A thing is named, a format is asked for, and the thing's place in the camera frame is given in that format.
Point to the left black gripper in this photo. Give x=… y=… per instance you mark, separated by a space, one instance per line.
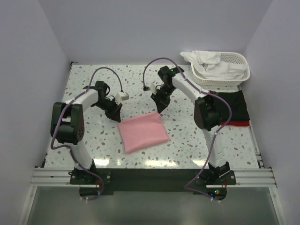
x=115 y=114

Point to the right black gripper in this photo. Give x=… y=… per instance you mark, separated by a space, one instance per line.
x=161 y=103

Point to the pink t shirt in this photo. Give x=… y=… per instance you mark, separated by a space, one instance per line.
x=142 y=131

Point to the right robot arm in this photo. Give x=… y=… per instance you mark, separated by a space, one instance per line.
x=206 y=116

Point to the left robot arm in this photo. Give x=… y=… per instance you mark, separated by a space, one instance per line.
x=68 y=128

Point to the white t shirt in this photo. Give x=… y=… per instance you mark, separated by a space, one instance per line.
x=210 y=65

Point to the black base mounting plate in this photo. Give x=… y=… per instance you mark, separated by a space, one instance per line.
x=157 y=180

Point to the red folded t shirt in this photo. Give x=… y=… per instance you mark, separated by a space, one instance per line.
x=236 y=123

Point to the white laundry basket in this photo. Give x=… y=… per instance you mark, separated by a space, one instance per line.
x=231 y=57

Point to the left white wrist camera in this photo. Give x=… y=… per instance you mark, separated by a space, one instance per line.
x=121 y=96

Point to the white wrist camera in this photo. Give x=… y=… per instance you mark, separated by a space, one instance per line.
x=121 y=96
x=151 y=87

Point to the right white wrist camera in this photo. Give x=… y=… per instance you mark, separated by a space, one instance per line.
x=151 y=87

